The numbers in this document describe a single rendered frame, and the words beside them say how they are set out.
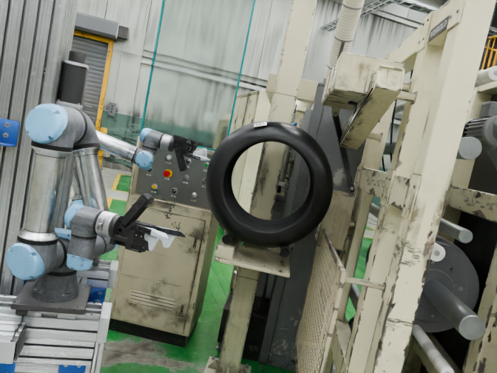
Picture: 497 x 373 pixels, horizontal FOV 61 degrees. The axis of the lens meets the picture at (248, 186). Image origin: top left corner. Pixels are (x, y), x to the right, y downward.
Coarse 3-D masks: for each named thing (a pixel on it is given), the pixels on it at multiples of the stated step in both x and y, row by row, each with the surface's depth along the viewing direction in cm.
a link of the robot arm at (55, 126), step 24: (48, 120) 122; (72, 120) 128; (48, 144) 124; (72, 144) 130; (48, 168) 126; (48, 192) 127; (48, 216) 129; (24, 240) 127; (48, 240) 129; (24, 264) 126; (48, 264) 131
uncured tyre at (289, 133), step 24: (240, 144) 191; (288, 144) 189; (312, 144) 190; (216, 168) 193; (312, 168) 189; (216, 192) 194; (312, 192) 218; (216, 216) 198; (240, 216) 223; (288, 216) 221; (312, 216) 191; (240, 240) 199; (264, 240) 194; (288, 240) 194
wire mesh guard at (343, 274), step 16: (320, 256) 214; (336, 256) 167; (320, 272) 203; (336, 272) 160; (320, 288) 192; (336, 288) 154; (304, 304) 238; (336, 304) 147; (304, 320) 224; (304, 336) 213; (320, 336) 166; (304, 352) 201; (320, 352) 157; (304, 368) 189; (320, 368) 149
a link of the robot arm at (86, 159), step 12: (96, 132) 142; (84, 144) 137; (96, 144) 140; (84, 156) 138; (96, 156) 141; (84, 168) 138; (96, 168) 140; (84, 180) 138; (96, 180) 139; (84, 192) 139; (96, 192) 139; (84, 204) 140; (96, 204) 139; (108, 240) 139
